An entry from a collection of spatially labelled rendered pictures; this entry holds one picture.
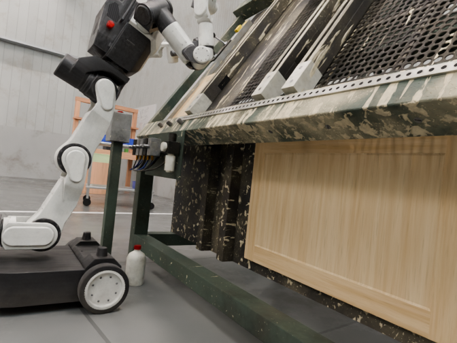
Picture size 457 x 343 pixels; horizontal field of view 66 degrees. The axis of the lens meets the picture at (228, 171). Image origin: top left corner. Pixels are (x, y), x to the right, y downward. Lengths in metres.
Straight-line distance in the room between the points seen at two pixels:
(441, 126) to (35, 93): 10.53
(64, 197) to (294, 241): 1.01
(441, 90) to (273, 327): 0.79
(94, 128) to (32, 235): 0.52
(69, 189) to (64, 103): 9.43
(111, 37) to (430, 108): 1.37
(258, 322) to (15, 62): 10.29
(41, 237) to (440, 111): 1.49
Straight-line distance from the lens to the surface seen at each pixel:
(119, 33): 1.78
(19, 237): 1.69
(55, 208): 1.72
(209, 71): 2.35
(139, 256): 1.92
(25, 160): 10.81
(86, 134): 1.73
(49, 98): 11.01
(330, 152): 1.29
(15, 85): 10.91
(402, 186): 1.12
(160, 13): 1.70
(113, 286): 1.61
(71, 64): 1.76
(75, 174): 1.67
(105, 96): 1.73
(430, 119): 0.87
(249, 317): 1.28
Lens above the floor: 0.61
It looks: 1 degrees up
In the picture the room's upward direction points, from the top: 6 degrees clockwise
